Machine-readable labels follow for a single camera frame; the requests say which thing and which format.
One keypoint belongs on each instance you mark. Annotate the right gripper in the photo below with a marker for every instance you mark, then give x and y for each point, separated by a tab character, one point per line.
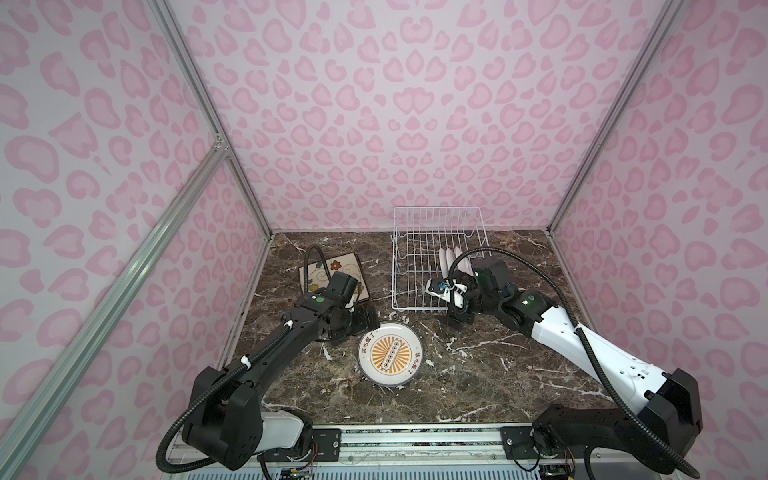
458	309

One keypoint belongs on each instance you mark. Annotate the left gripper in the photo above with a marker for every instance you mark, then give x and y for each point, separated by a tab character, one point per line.
363	318

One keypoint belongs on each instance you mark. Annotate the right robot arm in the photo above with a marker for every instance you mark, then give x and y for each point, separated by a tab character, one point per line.
656	416

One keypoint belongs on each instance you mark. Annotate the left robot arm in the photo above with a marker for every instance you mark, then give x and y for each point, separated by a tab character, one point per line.
224	420

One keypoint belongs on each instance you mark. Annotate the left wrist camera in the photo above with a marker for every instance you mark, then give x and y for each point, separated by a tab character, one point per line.
362	295

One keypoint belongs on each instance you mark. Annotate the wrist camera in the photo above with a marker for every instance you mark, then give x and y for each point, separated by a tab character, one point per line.
362	295
453	294

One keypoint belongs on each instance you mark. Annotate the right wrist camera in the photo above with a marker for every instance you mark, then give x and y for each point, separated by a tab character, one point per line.
453	294

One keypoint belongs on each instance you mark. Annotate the white wire dish rack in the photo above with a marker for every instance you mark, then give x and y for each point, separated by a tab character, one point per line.
418	234

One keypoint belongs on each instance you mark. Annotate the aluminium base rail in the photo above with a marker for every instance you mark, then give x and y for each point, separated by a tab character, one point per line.
434	451

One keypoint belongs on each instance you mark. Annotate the aluminium corner post left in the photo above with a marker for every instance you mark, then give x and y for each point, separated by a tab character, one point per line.
166	19

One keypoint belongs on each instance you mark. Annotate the aluminium corner post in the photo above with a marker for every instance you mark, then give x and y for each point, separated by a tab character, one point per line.
166	19
653	44

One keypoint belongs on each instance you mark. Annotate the aluminium corner post right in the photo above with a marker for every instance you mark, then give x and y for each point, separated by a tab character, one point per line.
653	44

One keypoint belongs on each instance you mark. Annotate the aluminium frame strut left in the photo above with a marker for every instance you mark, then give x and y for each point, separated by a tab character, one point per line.
37	416

